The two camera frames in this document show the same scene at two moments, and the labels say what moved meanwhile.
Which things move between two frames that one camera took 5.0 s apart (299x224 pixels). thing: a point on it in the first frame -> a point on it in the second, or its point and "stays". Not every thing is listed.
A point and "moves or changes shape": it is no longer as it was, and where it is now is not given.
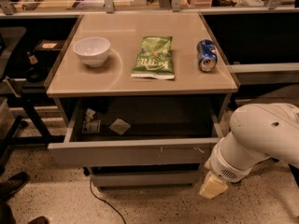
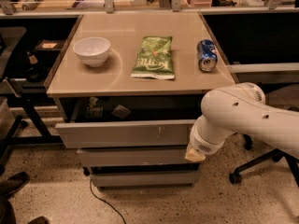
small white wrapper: x=90 y=114 -> x=92 y=101
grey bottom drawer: x=146 y=179 stays
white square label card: x=91 y=126 -> x=94 y=112
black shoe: x=13 y=184 stays
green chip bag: x=154 y=59 stays
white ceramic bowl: x=92 y=50 stays
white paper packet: x=120 y=126 -> x=121 y=111
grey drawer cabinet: x=141 y=98 stays
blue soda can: x=206 y=55 stays
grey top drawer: x=137 y=133 moves or changes shape
